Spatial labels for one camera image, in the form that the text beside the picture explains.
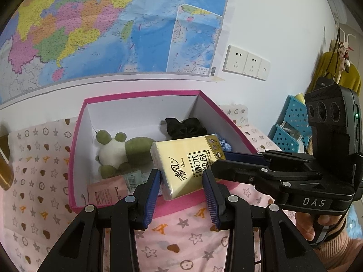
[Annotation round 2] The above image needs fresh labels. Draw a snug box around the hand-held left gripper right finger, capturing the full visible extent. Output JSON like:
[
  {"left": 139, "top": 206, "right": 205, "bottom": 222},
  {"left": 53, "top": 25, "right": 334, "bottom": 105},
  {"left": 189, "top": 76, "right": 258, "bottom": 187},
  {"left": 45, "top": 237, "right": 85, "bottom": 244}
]
[{"left": 202, "top": 169, "right": 328, "bottom": 272}]

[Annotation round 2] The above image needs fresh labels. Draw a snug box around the blue gingham cloth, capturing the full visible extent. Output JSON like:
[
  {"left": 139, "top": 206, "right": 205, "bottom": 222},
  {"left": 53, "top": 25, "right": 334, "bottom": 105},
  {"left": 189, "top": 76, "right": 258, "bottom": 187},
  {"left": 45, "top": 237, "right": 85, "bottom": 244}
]
[{"left": 213, "top": 134, "right": 232, "bottom": 151}]

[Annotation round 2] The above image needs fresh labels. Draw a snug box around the colourful wall map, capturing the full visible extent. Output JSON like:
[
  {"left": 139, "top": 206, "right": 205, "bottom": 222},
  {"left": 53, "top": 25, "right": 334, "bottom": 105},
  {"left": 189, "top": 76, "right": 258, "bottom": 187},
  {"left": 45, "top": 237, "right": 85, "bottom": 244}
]
[{"left": 0, "top": 0, "right": 238, "bottom": 105}]

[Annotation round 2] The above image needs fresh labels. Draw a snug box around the white wall socket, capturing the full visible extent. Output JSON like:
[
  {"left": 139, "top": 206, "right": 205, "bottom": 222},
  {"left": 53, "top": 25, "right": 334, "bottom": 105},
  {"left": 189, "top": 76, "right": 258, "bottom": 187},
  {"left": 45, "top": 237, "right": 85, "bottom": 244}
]
[
  {"left": 242, "top": 52, "right": 263, "bottom": 78},
  {"left": 222, "top": 45, "right": 249, "bottom": 75}
]

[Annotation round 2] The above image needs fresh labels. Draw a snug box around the small hanging doll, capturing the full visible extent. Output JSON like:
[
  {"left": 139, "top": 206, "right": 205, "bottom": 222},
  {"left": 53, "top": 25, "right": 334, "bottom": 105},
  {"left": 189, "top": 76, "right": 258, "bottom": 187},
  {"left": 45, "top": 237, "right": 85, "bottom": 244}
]
[{"left": 339, "top": 41, "right": 353, "bottom": 73}]

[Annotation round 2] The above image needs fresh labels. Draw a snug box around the person's right hand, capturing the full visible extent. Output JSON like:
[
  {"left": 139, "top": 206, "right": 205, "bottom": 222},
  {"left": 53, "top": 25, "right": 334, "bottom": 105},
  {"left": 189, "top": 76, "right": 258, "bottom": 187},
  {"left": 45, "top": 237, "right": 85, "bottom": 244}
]
[{"left": 294, "top": 212, "right": 345, "bottom": 245}]

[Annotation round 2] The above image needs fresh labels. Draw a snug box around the light blue cloth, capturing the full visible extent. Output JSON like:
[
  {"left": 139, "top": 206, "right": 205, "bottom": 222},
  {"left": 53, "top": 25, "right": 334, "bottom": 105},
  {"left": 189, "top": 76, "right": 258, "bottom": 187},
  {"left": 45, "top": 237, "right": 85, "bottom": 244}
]
[{"left": 346, "top": 204, "right": 363, "bottom": 240}]

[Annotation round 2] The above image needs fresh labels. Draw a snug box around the clear barcode packet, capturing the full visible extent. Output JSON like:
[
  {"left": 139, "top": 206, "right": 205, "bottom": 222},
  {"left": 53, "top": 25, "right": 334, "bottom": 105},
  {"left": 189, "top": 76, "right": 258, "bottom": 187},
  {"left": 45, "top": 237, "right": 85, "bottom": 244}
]
[{"left": 122, "top": 169, "right": 148, "bottom": 193}]

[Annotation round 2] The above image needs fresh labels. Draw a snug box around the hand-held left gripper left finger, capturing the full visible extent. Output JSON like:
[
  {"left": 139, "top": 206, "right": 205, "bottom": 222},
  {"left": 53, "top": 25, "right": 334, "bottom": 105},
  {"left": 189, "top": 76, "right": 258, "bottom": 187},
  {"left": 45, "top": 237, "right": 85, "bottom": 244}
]
[{"left": 37, "top": 169, "right": 162, "bottom": 272}]

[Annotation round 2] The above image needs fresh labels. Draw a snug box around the blue perforated basket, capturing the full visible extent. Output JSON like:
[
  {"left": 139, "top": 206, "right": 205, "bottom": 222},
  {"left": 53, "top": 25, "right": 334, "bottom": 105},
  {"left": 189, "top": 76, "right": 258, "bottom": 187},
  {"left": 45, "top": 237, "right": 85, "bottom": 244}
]
[
  {"left": 268, "top": 125, "right": 306, "bottom": 152},
  {"left": 283, "top": 95, "right": 310, "bottom": 129}
]

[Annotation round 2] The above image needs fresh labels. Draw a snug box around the white wall switch panel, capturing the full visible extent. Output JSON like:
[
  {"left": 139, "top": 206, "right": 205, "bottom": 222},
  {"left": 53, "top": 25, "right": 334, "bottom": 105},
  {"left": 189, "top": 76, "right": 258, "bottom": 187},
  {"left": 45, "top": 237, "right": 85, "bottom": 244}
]
[{"left": 255, "top": 59, "right": 271, "bottom": 80}]

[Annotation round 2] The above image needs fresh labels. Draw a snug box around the pink printed blanket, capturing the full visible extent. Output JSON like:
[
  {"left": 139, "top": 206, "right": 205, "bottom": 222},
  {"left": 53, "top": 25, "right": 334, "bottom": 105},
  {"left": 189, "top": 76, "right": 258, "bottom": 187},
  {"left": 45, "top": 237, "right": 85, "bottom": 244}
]
[{"left": 3, "top": 105, "right": 321, "bottom": 272}]

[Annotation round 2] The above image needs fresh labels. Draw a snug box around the yellow hanging garment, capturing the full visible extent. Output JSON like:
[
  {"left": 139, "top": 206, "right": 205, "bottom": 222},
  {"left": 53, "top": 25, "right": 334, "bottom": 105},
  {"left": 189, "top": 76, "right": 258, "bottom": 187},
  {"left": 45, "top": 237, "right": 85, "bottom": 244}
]
[{"left": 308, "top": 51, "right": 362, "bottom": 97}]

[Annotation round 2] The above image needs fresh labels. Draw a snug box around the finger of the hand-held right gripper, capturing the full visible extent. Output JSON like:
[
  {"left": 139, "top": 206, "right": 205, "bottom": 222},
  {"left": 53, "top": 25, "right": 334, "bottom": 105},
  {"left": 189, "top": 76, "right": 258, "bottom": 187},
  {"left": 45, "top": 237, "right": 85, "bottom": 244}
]
[
  {"left": 211, "top": 159, "right": 323, "bottom": 198},
  {"left": 224, "top": 150, "right": 313, "bottom": 167}
]

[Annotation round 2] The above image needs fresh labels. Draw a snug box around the yellow tissue pack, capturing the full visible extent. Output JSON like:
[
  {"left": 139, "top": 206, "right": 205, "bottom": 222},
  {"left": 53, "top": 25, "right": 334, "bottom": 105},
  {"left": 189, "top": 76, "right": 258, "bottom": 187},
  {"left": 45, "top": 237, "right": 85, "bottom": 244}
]
[{"left": 150, "top": 134, "right": 227, "bottom": 200}]

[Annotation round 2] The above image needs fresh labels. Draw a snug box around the green plush toy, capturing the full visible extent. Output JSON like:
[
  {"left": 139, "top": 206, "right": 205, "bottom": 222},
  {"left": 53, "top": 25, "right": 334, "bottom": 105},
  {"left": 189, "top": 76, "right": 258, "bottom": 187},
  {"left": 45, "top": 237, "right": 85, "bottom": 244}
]
[{"left": 95, "top": 130, "right": 156, "bottom": 180}]

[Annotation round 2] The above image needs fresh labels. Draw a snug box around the pink cardboard box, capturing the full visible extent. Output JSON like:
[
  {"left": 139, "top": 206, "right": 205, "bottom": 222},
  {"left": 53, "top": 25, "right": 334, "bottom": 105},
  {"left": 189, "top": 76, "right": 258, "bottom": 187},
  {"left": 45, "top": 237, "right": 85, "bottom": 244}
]
[{"left": 69, "top": 90, "right": 259, "bottom": 219}]

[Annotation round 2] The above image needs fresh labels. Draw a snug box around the pink sachet packet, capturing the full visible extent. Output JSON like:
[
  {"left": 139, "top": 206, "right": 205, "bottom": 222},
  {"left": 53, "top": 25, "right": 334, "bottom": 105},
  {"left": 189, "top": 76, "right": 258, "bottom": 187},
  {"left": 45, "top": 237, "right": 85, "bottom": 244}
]
[{"left": 87, "top": 176, "right": 129, "bottom": 207}]

